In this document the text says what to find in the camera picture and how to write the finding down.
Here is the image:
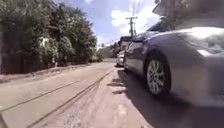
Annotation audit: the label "white car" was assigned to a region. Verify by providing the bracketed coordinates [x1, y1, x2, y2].
[115, 49, 126, 68]

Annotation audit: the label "building behind cars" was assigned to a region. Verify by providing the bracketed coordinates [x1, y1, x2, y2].
[113, 35, 134, 54]

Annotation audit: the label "utility pole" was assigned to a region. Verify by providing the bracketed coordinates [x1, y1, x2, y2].
[125, 15, 138, 38]

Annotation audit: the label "pale concrete road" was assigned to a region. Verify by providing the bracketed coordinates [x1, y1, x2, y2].
[0, 59, 224, 128]

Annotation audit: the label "silver car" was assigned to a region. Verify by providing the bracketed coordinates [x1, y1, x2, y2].
[123, 26, 224, 108]

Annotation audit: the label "row of green trees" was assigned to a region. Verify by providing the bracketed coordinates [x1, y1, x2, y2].
[0, 0, 98, 75]

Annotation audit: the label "overhead wires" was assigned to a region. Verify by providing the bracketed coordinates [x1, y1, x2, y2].
[130, 0, 145, 18]

